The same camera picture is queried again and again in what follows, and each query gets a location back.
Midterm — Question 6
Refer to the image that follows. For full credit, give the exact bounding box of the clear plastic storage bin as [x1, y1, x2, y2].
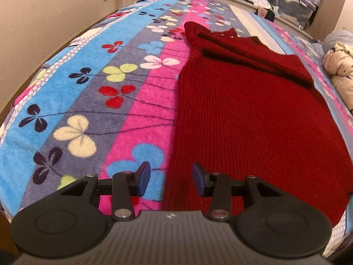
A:
[271, 0, 317, 26]

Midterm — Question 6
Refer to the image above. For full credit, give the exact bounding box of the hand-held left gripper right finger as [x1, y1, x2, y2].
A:
[192, 162, 280, 221]

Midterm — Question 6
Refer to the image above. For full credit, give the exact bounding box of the black bag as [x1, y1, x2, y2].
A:
[255, 6, 276, 21]

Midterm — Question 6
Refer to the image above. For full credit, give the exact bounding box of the cream spotted pillow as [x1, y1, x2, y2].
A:
[323, 42, 353, 111]

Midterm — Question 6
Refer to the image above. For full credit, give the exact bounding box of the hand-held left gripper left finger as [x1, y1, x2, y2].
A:
[59, 161, 152, 222]

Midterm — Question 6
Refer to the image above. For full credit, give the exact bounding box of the dark red knit sweater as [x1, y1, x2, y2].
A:
[161, 21, 353, 228]

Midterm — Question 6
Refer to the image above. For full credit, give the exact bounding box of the white clothes pile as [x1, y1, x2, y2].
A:
[244, 0, 272, 9]

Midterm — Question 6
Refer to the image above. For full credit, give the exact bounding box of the grey pillow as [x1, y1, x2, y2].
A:
[323, 29, 353, 55]

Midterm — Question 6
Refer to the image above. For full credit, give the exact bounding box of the floral striped fleece blanket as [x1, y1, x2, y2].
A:
[0, 0, 353, 258]

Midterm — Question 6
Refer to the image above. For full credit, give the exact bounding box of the wooden shelf cabinet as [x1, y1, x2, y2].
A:
[311, 0, 353, 38]

